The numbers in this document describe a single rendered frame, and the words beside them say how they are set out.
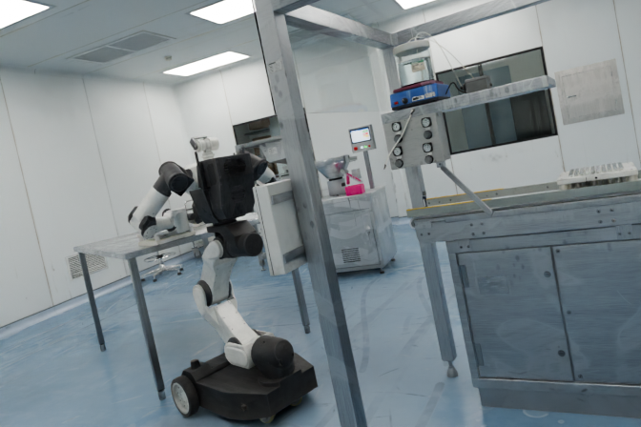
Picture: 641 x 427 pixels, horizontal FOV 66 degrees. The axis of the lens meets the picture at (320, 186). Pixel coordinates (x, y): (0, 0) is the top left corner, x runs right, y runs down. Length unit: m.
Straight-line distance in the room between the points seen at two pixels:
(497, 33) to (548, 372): 5.55
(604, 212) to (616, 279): 0.26
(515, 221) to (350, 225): 2.78
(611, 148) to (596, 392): 5.26
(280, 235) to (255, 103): 6.75
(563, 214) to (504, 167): 5.21
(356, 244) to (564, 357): 2.77
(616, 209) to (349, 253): 3.08
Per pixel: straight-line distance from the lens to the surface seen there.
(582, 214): 1.95
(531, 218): 1.96
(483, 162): 7.14
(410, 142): 1.98
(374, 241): 4.56
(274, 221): 1.39
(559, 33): 7.21
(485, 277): 2.10
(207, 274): 2.66
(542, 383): 2.22
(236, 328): 2.65
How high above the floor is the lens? 1.14
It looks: 3 degrees down
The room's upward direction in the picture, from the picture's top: 11 degrees counter-clockwise
